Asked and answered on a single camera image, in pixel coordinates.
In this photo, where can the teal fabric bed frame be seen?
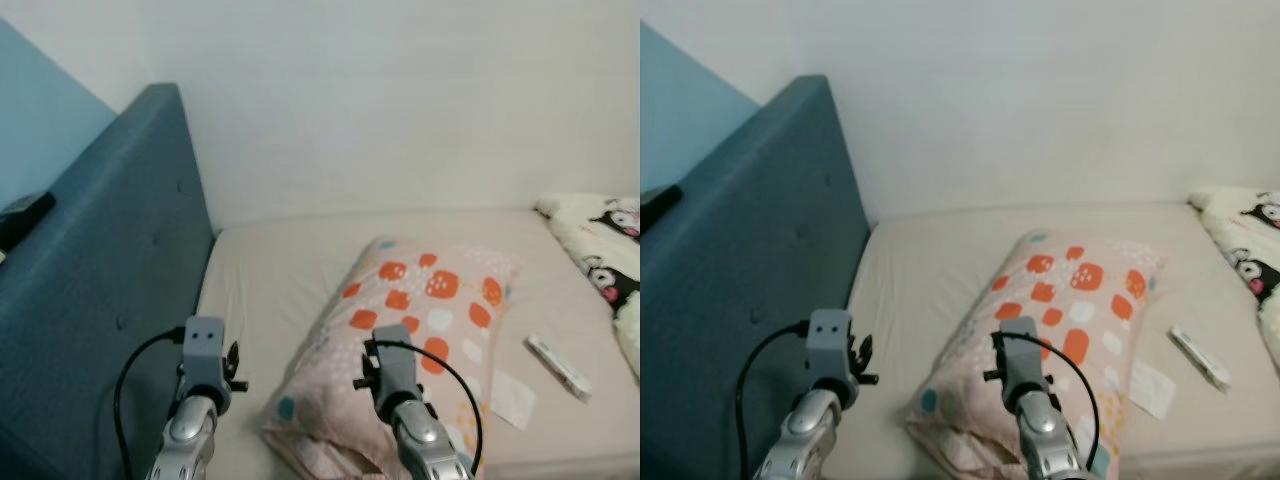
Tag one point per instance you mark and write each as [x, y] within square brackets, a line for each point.
[760, 270]
[110, 280]

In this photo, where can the beige mattress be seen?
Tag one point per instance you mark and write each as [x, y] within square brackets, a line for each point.
[940, 260]
[280, 270]

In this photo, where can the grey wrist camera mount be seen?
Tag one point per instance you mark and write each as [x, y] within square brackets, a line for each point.
[394, 360]
[1018, 352]
[204, 350]
[829, 342]

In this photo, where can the cream cartoon print quilt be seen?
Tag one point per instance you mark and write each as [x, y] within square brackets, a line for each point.
[1245, 240]
[600, 250]

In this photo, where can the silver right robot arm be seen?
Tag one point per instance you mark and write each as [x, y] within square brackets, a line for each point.
[1050, 435]
[425, 440]

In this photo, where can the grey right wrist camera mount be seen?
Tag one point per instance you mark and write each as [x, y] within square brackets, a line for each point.
[1018, 352]
[394, 360]

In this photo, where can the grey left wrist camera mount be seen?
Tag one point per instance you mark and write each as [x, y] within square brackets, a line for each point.
[204, 350]
[829, 342]

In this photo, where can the long white tube box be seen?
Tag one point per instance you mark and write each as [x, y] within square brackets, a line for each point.
[1200, 358]
[558, 367]

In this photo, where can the black remote control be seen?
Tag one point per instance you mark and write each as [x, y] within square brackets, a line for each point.
[25, 218]

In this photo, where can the pink pillow with orange spots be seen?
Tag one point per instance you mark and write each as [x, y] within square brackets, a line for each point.
[1080, 290]
[420, 300]

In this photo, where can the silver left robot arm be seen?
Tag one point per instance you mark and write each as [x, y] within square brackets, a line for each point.
[810, 435]
[190, 440]

